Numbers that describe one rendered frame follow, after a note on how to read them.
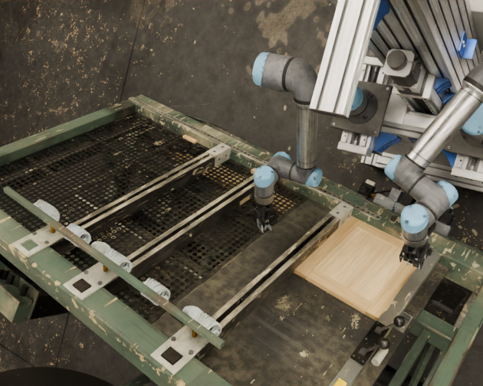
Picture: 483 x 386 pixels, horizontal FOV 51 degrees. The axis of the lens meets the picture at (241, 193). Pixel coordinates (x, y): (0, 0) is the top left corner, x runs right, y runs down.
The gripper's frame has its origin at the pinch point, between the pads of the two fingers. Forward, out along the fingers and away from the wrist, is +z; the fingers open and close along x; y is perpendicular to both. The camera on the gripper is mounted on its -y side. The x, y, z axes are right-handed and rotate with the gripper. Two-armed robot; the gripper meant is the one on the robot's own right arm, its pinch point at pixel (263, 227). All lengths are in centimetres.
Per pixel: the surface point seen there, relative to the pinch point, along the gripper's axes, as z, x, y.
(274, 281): -7.8, -6.6, 31.9
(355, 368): -9, 7, 72
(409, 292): 2, 43, 48
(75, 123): 3, -72, -103
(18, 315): 13, -106, 1
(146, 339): -24, -55, 49
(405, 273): 7, 48, 37
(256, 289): -10.6, -14.4, 34.9
